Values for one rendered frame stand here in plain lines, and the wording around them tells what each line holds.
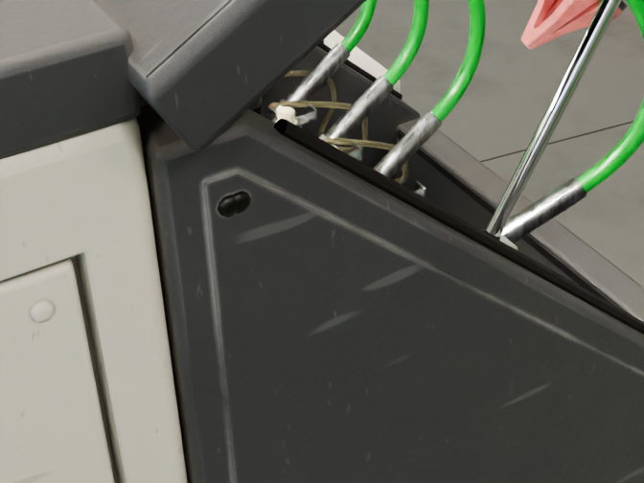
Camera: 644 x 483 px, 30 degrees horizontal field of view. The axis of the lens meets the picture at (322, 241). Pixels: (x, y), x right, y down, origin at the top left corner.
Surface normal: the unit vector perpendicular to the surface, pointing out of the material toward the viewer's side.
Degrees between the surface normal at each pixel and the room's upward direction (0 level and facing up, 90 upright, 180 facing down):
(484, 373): 90
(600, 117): 0
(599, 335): 90
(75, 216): 90
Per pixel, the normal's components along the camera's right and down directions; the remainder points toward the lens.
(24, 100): 0.50, 0.50
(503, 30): -0.03, -0.80
